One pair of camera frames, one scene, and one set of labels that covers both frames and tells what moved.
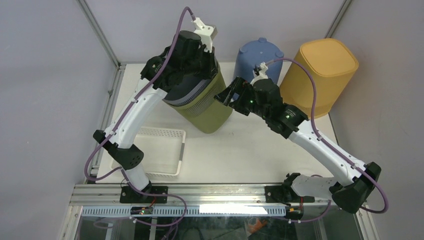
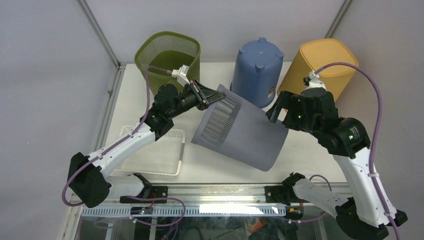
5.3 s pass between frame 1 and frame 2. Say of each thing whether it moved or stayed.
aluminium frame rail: stayed
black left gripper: moved
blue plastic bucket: stayed
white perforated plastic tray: stayed
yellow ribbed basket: stayed
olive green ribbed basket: moved
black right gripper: moved
